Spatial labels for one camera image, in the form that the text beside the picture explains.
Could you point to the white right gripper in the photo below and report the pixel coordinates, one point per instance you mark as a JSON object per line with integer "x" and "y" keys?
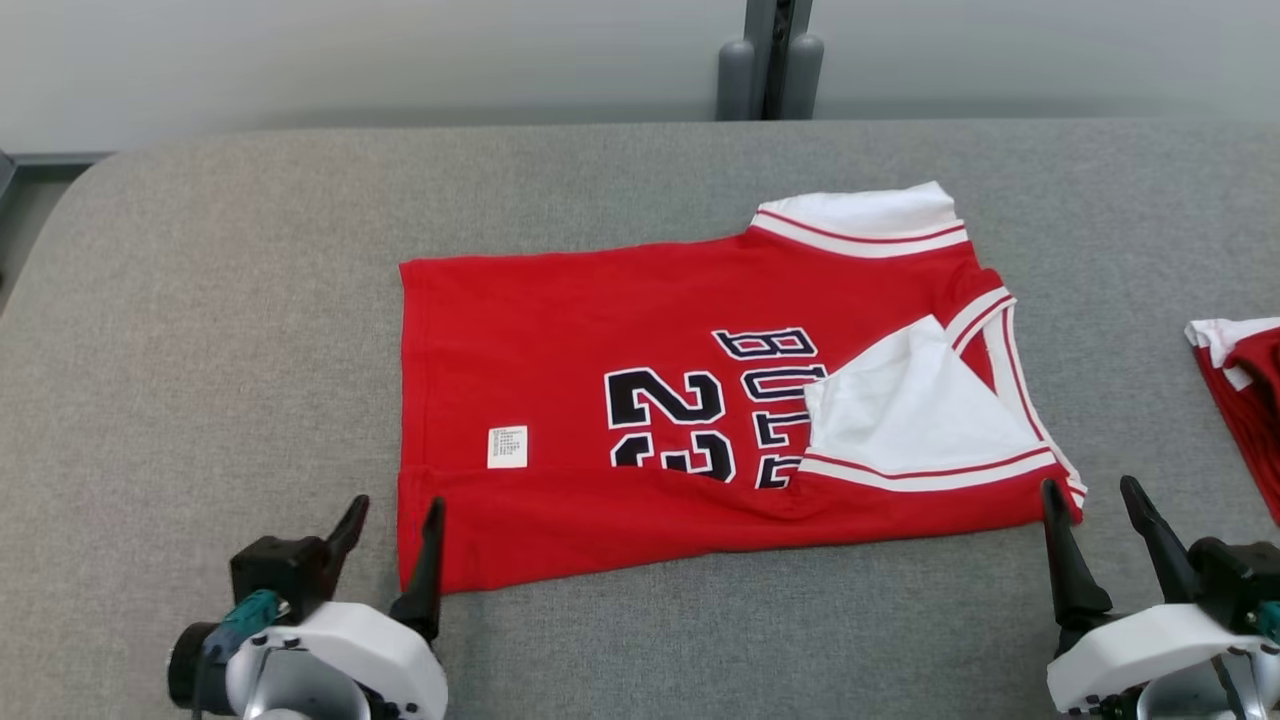
{"x": 1150, "y": 650}

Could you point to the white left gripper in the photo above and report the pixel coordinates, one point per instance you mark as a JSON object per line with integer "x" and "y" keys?
{"x": 340, "y": 660}

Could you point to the red shorts with white stripes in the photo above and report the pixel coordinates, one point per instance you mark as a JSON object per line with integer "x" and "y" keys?
{"x": 1250, "y": 400}

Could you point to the red basketball jersey white trim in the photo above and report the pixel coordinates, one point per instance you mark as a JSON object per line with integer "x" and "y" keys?
{"x": 560, "y": 340}

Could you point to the grey metal furniture panel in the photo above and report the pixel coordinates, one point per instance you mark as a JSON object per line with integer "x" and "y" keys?
{"x": 5, "y": 175}

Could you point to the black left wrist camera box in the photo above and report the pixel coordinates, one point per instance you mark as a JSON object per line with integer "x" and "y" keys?
{"x": 280, "y": 575}

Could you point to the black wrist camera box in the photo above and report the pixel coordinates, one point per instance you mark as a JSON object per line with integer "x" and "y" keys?
{"x": 280, "y": 575}
{"x": 1240, "y": 580}

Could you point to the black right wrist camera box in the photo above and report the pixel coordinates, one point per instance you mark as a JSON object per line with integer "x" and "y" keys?
{"x": 1240, "y": 580}

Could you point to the grey cylindrical post foot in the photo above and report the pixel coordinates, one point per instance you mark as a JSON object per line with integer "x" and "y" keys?
{"x": 805, "y": 80}
{"x": 736, "y": 85}

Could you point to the grey metal partition post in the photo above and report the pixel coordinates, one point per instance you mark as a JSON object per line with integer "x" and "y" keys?
{"x": 778, "y": 40}

